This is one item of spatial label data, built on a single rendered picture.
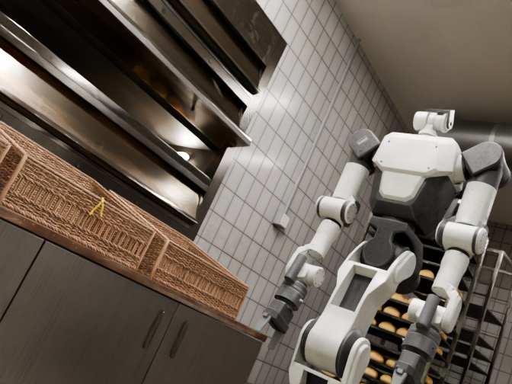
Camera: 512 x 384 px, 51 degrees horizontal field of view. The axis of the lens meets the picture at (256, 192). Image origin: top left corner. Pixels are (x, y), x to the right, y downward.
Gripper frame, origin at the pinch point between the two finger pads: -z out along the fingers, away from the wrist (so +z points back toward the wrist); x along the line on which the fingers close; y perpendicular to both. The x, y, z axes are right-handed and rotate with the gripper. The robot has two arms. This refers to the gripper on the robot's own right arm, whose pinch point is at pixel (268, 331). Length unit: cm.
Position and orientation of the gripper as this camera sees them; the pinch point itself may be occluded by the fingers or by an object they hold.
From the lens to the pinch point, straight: 171.8
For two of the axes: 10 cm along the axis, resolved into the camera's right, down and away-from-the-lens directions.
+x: -3.9, -6.6, -6.4
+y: 7.7, 1.6, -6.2
